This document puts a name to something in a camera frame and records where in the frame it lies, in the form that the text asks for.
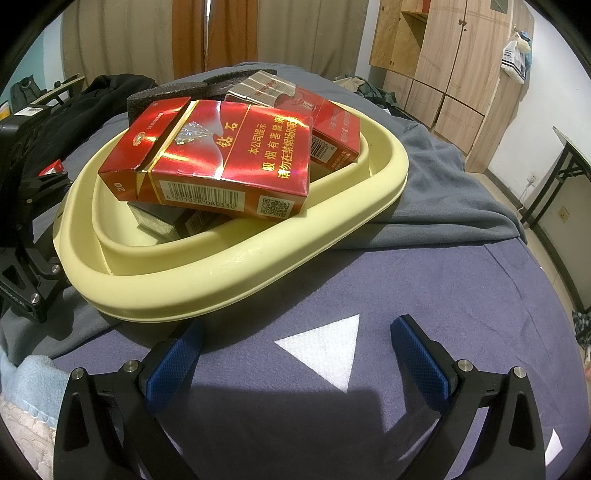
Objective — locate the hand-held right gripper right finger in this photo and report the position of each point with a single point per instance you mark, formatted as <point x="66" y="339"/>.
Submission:
<point x="420" y="364"/>

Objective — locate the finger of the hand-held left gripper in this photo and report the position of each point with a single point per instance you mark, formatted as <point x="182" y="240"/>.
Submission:
<point x="32" y="286"/>
<point x="46" y="187"/>

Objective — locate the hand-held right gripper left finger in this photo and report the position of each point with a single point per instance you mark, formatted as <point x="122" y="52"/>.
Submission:
<point x="178" y="364"/>

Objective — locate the pale yellow plastic basin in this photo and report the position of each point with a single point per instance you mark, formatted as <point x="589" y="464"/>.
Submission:
<point x="207" y="277"/>

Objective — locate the dark brown cigarette pack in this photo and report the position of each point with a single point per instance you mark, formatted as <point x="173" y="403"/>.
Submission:
<point x="157" y="219"/>

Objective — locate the shiny red cigarette pack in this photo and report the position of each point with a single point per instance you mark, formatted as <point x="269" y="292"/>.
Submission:
<point x="207" y="161"/>

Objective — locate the red and silver cigarette pack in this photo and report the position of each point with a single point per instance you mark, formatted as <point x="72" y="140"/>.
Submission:
<point x="332" y="124"/>

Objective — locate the dark backpack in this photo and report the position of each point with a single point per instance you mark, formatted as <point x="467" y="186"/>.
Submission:
<point x="25" y="92"/>

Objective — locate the light blue towel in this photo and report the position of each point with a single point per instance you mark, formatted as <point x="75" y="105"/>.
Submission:
<point x="32" y="378"/>

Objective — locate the black clothing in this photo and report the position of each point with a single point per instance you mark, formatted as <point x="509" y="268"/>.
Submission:
<point x="106" y="97"/>

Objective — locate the pale patterned blanket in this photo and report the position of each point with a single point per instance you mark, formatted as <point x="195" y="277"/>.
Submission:
<point x="23" y="443"/>

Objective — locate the plaid cloth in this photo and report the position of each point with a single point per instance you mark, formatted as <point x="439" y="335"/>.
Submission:
<point x="582" y="330"/>

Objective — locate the grey blanket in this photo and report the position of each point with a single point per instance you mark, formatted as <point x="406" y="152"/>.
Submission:
<point x="438" y="194"/>

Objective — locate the orange curtain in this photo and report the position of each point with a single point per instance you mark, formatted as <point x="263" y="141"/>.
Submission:
<point x="189" y="32"/>

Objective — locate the black-legged folding table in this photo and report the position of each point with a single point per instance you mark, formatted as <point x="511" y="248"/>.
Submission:
<point x="577" y="152"/>

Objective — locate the tan clothes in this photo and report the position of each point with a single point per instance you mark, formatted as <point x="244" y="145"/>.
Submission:
<point x="348" y="84"/>

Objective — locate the beige curtain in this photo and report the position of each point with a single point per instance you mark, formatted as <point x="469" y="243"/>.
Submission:
<point x="300" y="32"/>

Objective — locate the wooden wardrobe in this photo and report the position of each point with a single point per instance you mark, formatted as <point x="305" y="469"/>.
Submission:
<point x="461" y="69"/>

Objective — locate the white plastic bag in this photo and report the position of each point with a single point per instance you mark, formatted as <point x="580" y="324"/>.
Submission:
<point x="515" y="60"/>

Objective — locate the beige wall socket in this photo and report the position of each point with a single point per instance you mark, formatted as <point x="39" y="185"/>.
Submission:
<point x="563" y="213"/>

